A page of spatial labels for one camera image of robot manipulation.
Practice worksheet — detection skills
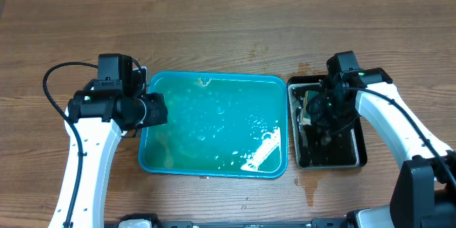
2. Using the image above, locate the metal pan with dirty water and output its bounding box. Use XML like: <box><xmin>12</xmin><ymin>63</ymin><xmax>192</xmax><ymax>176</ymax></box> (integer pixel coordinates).
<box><xmin>287</xmin><ymin>82</ymin><xmax>361</xmax><ymax>169</ymax></box>

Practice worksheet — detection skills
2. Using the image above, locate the teal plastic tray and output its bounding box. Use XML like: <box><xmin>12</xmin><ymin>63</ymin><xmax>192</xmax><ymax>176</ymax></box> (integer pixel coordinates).
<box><xmin>138</xmin><ymin>71</ymin><xmax>289</xmax><ymax>179</ymax></box>

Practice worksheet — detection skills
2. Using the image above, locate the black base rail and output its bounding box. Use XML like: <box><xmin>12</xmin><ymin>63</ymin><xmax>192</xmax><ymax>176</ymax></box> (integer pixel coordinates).
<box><xmin>103</xmin><ymin>213</ymin><xmax>355</xmax><ymax>228</ymax></box>

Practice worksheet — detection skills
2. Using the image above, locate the black outer tray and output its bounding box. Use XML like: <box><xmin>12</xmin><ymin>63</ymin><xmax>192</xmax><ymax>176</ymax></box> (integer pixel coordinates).
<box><xmin>286</xmin><ymin>74</ymin><xmax>368</xmax><ymax>170</ymax></box>

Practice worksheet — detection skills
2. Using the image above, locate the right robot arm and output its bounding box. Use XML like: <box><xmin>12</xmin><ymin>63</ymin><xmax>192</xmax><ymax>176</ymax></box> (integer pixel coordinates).
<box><xmin>306</xmin><ymin>68</ymin><xmax>455</xmax><ymax>228</ymax></box>

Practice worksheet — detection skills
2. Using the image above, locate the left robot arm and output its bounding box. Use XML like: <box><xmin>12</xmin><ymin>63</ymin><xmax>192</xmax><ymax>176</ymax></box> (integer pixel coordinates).
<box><xmin>49</xmin><ymin>117</ymin><xmax>125</xmax><ymax>227</ymax></box>

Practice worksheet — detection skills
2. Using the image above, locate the green yellow sponge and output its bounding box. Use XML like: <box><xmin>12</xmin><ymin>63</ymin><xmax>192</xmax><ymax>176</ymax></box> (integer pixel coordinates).
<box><xmin>301</xmin><ymin>90</ymin><xmax>321</xmax><ymax>126</ymax></box>

